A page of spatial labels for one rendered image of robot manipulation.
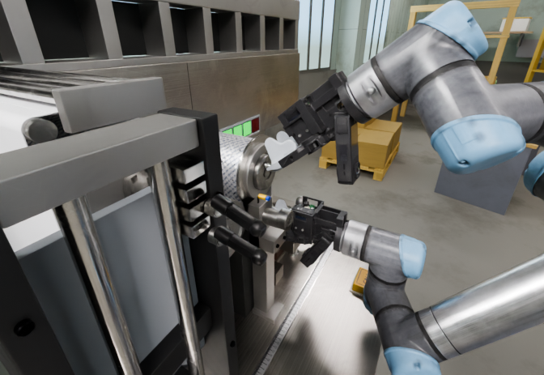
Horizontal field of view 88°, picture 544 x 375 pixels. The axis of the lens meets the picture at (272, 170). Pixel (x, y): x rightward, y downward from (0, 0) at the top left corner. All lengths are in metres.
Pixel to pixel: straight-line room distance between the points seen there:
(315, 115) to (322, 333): 0.49
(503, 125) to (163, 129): 0.31
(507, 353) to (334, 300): 1.47
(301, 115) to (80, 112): 0.29
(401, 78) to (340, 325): 0.55
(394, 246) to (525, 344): 1.71
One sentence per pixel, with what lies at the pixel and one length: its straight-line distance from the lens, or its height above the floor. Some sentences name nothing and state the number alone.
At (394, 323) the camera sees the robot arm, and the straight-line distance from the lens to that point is 0.60.
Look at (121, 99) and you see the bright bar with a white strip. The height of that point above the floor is 1.44.
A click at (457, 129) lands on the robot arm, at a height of 1.41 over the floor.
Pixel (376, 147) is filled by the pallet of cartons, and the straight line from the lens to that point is 3.40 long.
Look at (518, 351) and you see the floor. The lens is 2.20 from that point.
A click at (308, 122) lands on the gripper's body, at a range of 0.44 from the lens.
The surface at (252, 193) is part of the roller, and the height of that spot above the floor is 1.22.
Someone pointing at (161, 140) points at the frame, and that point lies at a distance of 0.20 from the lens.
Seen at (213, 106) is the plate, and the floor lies 1.30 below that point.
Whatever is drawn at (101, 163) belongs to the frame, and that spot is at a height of 1.43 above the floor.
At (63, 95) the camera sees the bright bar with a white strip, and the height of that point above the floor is 1.45.
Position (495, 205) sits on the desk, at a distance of 3.42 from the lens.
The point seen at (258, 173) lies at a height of 1.26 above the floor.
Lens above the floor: 1.49
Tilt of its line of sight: 25 degrees down
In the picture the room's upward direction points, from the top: straight up
